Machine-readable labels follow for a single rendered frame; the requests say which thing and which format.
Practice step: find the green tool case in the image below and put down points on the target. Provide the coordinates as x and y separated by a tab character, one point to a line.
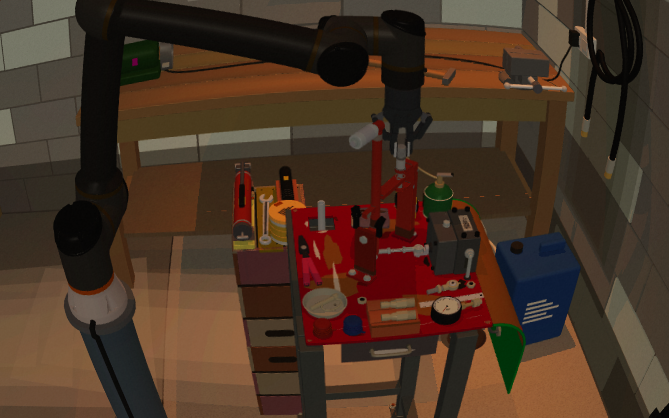
139	61

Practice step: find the black orange brush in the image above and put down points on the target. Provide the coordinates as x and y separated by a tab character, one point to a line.
286	180

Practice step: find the red upright plate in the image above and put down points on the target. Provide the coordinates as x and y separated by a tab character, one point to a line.
364	253

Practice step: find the white wall socket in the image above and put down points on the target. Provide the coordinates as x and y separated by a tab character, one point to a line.
583	40

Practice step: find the grey drawer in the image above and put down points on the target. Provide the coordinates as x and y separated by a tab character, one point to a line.
389	350

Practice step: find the grey valve block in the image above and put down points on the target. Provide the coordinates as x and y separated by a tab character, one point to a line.
450	241

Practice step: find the red cap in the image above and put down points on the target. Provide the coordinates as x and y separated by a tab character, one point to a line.
322	329

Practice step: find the white scraper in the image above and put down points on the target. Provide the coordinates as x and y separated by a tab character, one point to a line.
337	279

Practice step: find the blue cap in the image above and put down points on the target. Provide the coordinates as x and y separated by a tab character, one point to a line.
353	325

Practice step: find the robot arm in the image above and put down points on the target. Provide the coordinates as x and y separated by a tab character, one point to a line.
98	128

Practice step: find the red top grey stand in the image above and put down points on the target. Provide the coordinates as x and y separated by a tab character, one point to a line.
398	285

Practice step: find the black pressure gauge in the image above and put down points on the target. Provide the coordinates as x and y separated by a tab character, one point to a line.
446	310

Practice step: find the white tube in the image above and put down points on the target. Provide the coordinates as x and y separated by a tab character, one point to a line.
469	262

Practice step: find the orange green mudguard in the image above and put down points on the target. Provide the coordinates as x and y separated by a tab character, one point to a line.
508	348

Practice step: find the grey bowl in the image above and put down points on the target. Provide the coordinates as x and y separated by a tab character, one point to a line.
324	302

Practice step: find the blue jerrycan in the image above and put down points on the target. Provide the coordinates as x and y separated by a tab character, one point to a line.
537	285

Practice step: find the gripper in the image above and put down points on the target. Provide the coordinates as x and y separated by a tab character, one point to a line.
402	110

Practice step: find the grey bench vise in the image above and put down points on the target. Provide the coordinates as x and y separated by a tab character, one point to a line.
524	63

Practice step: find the white fitting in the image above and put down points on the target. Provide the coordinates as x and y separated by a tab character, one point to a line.
451	285

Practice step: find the red grease gun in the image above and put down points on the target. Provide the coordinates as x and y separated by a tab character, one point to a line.
243	203

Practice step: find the white spanner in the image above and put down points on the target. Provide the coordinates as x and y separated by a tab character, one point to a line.
265	218

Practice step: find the green oil can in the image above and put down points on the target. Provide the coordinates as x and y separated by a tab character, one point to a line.
437	199

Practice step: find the grey pin holder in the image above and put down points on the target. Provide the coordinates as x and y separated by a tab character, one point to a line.
321	220

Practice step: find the orange yellow tape roll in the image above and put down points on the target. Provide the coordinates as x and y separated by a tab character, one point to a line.
280	221

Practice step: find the wooden workbench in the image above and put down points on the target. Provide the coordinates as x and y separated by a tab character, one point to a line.
252	99

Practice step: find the white rod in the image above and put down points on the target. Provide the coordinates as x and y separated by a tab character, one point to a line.
404	251

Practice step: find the wooden tray with pins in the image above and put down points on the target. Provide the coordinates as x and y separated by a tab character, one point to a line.
393	317

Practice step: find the brown drawer cabinet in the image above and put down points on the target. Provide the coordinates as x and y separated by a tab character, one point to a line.
267	325

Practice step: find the white lockout pin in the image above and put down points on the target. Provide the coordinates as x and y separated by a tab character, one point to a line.
401	157

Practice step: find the white lever knob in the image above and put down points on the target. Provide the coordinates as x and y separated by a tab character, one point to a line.
363	137

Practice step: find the red lever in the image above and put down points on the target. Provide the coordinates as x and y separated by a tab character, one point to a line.
406	197

